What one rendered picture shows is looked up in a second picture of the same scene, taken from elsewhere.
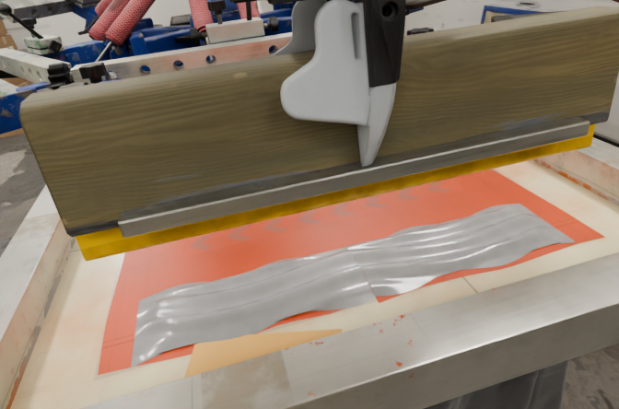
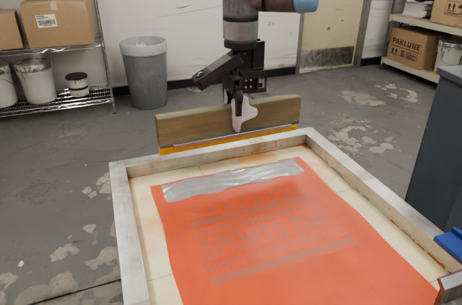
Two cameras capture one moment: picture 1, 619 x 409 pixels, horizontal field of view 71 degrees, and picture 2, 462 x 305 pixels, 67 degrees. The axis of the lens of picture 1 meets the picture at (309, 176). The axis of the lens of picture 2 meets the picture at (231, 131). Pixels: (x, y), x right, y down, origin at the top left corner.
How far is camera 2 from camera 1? 1.06 m
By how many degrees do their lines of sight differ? 125
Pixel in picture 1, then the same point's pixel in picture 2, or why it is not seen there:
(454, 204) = (192, 202)
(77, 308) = (323, 170)
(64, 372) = (308, 156)
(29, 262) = (343, 161)
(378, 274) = (229, 174)
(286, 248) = (262, 186)
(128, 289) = (312, 174)
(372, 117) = not seen: hidden behind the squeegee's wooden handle
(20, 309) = (327, 152)
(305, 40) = (245, 106)
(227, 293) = (274, 167)
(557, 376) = not seen: hidden behind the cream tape
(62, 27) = not seen: outside the picture
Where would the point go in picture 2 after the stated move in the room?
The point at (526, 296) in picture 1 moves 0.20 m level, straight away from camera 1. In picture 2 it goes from (195, 151) to (151, 194)
